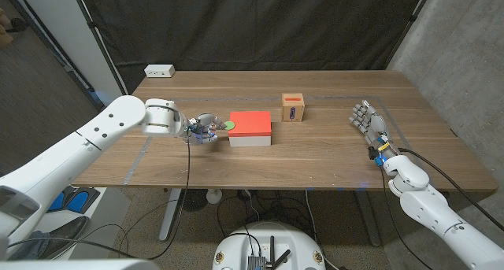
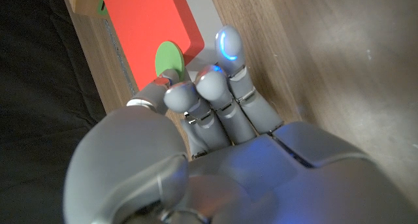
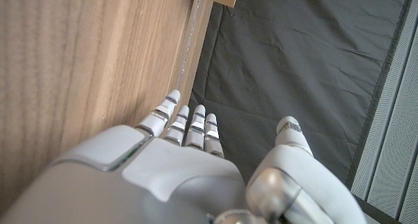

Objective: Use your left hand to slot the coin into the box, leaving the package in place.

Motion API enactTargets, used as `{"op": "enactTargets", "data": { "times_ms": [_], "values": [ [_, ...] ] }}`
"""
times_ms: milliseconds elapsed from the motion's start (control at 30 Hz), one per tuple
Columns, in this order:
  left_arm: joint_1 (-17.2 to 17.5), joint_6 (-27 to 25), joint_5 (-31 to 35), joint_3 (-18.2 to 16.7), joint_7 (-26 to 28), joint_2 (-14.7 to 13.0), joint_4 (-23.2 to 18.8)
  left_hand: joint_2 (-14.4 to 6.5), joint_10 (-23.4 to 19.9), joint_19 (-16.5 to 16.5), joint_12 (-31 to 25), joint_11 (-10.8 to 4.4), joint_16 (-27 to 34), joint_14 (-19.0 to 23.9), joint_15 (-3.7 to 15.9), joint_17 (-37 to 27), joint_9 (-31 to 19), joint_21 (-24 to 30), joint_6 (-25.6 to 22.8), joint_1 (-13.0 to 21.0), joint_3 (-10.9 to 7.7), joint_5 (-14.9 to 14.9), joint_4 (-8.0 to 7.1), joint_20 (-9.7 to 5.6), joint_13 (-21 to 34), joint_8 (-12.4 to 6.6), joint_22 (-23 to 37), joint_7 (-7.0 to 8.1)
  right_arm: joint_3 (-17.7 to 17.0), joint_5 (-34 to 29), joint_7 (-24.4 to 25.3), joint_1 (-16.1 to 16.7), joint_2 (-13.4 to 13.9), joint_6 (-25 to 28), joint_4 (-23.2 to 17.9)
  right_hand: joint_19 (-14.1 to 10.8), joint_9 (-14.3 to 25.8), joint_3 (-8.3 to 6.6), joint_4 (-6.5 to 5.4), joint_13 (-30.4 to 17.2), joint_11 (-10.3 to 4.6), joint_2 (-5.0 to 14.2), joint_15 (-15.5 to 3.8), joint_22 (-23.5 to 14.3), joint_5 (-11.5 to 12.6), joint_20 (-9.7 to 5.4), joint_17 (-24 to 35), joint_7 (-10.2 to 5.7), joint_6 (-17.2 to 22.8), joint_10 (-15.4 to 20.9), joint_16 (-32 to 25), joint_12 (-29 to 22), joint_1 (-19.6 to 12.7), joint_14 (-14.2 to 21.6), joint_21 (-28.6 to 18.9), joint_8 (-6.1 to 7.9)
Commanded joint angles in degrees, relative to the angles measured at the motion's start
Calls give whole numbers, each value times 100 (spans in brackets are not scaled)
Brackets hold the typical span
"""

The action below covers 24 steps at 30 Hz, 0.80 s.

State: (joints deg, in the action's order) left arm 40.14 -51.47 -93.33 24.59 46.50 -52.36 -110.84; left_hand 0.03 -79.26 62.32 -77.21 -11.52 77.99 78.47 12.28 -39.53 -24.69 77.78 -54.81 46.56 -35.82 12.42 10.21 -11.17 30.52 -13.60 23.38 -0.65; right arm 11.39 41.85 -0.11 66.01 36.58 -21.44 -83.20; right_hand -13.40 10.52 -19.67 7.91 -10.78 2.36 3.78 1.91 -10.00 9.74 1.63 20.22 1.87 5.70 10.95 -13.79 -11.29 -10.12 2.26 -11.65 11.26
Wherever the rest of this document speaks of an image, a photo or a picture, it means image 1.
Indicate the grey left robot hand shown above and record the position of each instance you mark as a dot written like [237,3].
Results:
[202,128]

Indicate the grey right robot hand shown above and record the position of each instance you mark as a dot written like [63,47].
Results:
[376,128]

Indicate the green round coin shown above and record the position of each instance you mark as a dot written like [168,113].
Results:
[230,125]

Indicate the white robot base with electronics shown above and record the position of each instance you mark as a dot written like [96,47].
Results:
[236,250]

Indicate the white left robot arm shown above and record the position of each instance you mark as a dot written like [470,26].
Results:
[78,144]

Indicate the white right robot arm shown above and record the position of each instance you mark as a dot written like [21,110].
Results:
[433,215]

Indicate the red and white package box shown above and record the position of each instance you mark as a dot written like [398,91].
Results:
[252,124]

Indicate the white power outlet box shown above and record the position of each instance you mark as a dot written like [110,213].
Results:
[159,70]

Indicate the wooden coin box with slot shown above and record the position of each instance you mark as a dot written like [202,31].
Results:
[293,108]

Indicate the white round floor object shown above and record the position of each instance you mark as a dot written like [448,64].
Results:
[214,196]

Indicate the black round fan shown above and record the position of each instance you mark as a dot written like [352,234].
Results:
[195,201]

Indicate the dark table leg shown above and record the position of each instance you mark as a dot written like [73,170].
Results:
[368,219]

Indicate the white table leg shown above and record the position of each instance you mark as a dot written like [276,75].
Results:
[170,215]

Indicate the black backdrop curtain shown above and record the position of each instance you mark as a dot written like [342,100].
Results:
[252,26]

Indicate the black backdrop stand pole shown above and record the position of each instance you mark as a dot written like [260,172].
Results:
[94,28]
[411,20]

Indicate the black and blue foot pedal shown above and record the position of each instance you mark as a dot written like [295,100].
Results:
[78,200]

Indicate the black leather shoe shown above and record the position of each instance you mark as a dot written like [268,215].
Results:
[67,234]

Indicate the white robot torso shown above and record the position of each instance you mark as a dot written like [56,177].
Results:
[78,265]

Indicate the person's leg in jeans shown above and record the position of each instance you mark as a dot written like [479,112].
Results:
[29,242]

